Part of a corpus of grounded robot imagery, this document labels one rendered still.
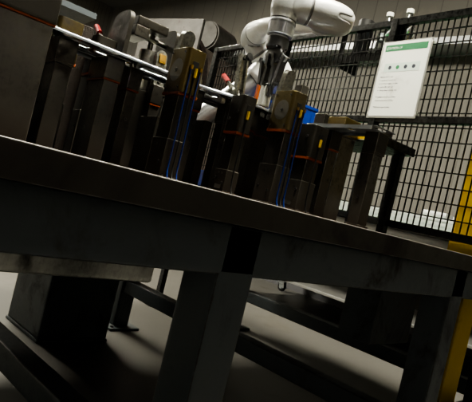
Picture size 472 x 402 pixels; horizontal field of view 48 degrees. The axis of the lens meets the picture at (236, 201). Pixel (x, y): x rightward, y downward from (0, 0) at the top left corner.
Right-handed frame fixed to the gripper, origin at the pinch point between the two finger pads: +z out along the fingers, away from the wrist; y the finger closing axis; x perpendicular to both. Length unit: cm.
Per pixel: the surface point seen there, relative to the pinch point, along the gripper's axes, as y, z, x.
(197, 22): 308, -123, -141
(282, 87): -17.4, -0.1, 8.0
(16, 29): -21, 13, 84
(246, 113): -20.6, 11.9, 21.1
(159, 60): 12.9, -1.1, 34.5
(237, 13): 393, -187, -240
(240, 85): 14.5, -4.1, 0.5
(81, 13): 27, -9, 57
